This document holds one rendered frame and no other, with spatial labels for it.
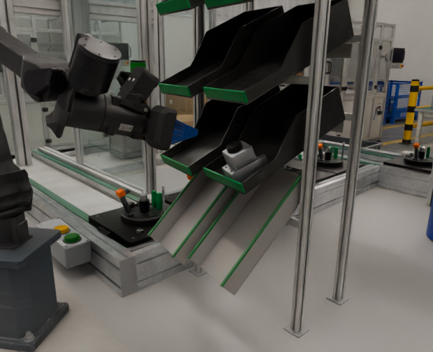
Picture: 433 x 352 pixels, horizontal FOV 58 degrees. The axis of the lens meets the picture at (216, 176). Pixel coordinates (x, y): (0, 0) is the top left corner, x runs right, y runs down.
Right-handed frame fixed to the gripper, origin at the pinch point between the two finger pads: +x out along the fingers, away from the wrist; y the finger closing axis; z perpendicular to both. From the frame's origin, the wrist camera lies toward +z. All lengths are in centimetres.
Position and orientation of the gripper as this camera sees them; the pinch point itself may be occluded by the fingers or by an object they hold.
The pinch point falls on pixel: (170, 126)
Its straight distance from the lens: 67.0
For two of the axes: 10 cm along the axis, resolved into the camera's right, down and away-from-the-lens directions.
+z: 2.2, -9.6, -1.5
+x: 8.1, 1.0, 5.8
